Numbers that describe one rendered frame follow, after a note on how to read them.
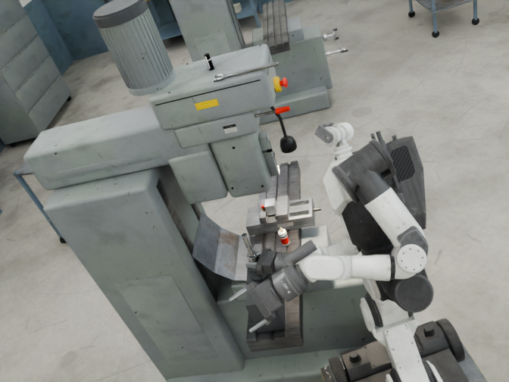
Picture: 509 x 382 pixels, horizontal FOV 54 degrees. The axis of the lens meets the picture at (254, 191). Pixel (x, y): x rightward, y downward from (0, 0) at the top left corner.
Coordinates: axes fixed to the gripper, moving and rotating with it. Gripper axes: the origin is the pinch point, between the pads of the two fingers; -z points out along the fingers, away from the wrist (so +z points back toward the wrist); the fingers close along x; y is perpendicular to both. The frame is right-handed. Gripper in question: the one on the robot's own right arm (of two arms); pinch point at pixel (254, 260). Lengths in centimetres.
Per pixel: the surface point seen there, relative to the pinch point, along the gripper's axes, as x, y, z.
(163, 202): -8.5, -23.3, -40.5
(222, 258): -21.8, 26.1, -35.2
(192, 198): -15.8, -19.8, -30.7
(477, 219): -154, 119, 75
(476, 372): -12, 79, 82
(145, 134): -15, -55, -37
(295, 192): -74, 27, -12
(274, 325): 14.3, 23.4, 7.3
